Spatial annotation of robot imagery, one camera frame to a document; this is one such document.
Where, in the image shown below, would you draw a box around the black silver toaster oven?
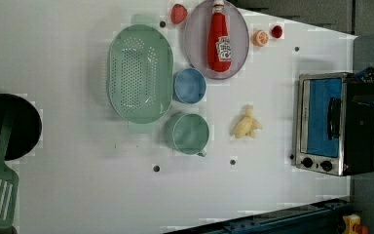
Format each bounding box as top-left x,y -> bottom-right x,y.
294,72 -> 374,176

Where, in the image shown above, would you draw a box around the green slotted spatula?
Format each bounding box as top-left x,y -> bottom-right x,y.
0,110 -> 19,228

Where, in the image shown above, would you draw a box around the green mug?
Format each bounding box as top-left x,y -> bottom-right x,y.
164,113 -> 209,157

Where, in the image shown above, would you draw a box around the green perforated colander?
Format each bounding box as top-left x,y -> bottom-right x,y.
106,14 -> 173,134

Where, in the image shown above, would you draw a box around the red ketchup bottle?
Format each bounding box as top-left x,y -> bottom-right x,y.
207,0 -> 232,72

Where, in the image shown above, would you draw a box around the yellow red toy figure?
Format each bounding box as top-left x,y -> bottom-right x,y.
343,214 -> 369,234

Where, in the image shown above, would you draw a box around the blue metal frame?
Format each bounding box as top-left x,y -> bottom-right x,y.
166,199 -> 353,234

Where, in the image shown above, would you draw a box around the dark red toy strawberry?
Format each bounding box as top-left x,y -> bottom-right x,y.
271,25 -> 282,39

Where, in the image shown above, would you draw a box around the grey round plate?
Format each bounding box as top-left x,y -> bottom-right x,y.
184,0 -> 249,80

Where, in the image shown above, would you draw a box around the pale red toy strawberry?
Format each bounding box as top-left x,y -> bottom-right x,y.
170,4 -> 188,24

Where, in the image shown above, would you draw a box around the orange slice toy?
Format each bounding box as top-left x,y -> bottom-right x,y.
252,30 -> 269,47

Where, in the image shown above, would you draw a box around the blue bowl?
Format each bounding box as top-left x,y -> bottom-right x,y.
173,67 -> 206,104

